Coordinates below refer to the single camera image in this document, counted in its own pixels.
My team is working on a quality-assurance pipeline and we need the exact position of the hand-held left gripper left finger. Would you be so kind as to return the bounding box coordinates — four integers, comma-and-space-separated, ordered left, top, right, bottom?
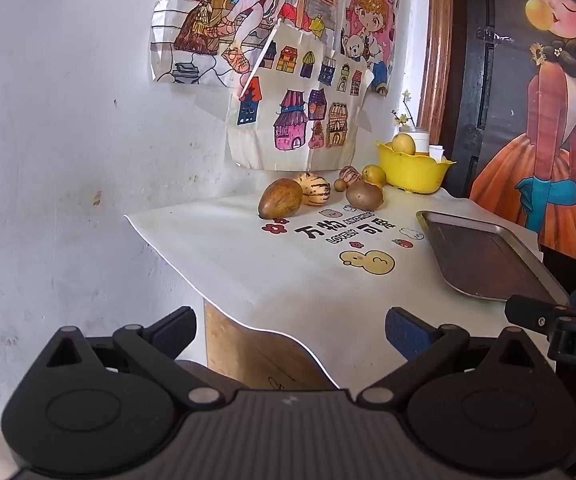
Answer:
45, 306, 223, 408

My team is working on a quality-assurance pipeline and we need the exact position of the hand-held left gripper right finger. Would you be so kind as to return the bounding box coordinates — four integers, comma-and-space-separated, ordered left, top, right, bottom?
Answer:
358, 306, 536, 408

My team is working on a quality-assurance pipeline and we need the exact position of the metal baking tray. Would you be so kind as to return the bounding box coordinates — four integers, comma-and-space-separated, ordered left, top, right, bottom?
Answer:
416, 210, 570, 306

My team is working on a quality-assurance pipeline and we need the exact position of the brown kiwi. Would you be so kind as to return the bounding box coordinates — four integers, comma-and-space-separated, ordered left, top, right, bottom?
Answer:
346, 180, 385, 211

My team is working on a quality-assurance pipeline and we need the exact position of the yellow-green pear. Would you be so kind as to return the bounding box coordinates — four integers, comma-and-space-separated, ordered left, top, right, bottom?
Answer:
362, 164, 387, 189

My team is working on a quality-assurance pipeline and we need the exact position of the tan striped pepino melon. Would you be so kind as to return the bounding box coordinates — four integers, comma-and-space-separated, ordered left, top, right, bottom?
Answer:
258, 178, 304, 220

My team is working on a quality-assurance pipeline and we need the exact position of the cream striped pepino melon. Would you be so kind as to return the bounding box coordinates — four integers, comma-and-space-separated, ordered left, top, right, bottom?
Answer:
295, 172, 330, 207

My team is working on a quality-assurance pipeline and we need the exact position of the wooden table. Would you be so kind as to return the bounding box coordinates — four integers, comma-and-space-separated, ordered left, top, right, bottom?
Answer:
203, 300, 341, 392

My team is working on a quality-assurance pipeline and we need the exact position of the white printed tablecloth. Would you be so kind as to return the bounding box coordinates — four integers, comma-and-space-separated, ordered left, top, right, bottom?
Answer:
124, 180, 561, 396

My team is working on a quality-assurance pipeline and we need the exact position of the yellow plastic bowl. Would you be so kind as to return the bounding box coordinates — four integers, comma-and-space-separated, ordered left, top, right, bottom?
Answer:
376, 141, 457, 194

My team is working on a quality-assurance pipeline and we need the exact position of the painted girl door poster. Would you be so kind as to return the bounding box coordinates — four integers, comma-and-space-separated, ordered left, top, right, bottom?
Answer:
468, 0, 576, 267

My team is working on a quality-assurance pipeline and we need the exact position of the yellow flower sprig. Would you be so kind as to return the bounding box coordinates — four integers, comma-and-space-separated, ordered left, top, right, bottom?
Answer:
392, 90, 415, 130

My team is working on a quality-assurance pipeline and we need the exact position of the black door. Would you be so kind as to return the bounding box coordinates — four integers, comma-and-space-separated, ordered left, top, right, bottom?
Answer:
448, 0, 576, 311

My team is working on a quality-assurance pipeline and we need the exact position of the coloured houses drawing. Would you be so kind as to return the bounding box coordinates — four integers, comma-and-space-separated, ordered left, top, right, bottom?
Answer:
225, 19, 375, 171

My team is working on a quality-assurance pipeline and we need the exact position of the coloured cartoon figures drawing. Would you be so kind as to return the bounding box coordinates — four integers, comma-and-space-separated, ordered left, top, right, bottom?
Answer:
150, 0, 400, 97

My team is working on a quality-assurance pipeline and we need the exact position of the brown wooden door frame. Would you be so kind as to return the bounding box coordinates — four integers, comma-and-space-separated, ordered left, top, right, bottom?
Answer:
417, 0, 456, 147

